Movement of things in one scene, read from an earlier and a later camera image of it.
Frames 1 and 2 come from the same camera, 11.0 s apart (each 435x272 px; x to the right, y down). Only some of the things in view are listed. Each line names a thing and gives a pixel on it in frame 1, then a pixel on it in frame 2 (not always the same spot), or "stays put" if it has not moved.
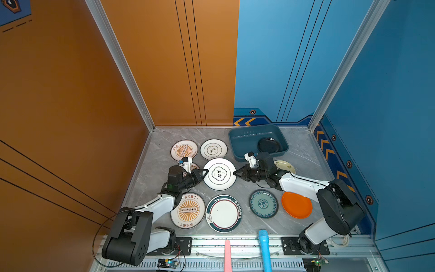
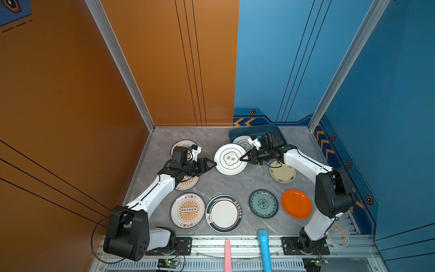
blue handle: x=263 y=237 stays put
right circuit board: x=314 y=264 stays put
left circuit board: x=165 y=263 stays put
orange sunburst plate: x=183 y=148 stays put
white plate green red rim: x=224 y=213 stays put
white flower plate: x=220 y=175 to x=243 y=141
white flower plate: x=213 y=148 to x=227 y=157
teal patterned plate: x=263 y=203 stays put
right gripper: x=245 y=174 to x=252 y=153
